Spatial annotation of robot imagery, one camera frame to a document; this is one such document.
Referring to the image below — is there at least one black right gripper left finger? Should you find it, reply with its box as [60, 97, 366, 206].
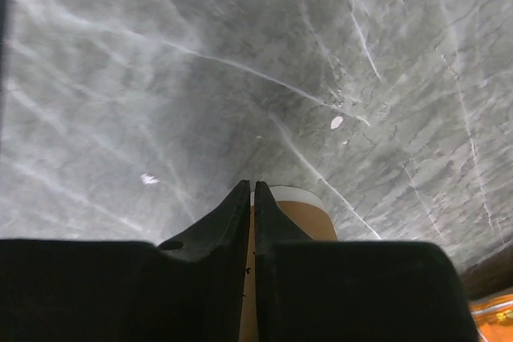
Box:
[1, 180, 250, 341]

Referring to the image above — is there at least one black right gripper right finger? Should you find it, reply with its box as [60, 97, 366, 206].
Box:
[254, 182, 479, 341]

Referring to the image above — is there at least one brown paper coffee cup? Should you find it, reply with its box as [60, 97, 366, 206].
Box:
[239, 186, 337, 342]

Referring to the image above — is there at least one orange snack bag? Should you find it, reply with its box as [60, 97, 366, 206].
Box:
[470, 288, 513, 342]

